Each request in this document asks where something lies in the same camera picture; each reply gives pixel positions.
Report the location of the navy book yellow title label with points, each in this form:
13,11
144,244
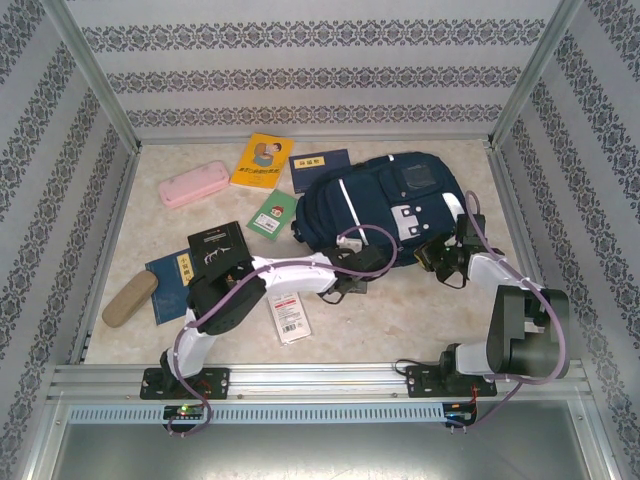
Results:
312,175

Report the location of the beige glasses case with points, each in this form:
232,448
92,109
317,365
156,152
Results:
130,299

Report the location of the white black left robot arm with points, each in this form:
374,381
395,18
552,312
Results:
295,275

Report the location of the aluminium side rail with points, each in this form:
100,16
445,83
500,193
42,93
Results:
510,210
117,215

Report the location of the yellow illustrated book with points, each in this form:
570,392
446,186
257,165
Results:
262,165

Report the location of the navy blue student backpack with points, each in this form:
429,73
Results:
360,200

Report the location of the pink pencil case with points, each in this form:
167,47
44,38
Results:
195,184

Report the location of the white red packaged ruler set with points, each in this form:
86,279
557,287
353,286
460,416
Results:
289,320

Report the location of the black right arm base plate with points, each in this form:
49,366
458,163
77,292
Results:
422,382

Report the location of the grey sheet metal shelf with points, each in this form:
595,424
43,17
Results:
320,455

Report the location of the small controller circuit board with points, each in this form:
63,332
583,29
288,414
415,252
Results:
460,412
185,411

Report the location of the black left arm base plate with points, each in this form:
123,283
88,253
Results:
217,382

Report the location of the black box white drawing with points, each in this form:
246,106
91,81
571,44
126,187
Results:
220,247

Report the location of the aluminium mounting rail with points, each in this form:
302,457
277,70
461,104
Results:
310,382

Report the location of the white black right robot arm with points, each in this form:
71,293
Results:
525,340

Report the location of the aluminium frame post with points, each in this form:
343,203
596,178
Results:
90,65
536,65

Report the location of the navy book with tree drawing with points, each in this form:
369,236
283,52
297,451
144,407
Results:
167,295

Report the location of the small green house booklet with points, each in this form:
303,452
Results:
272,215

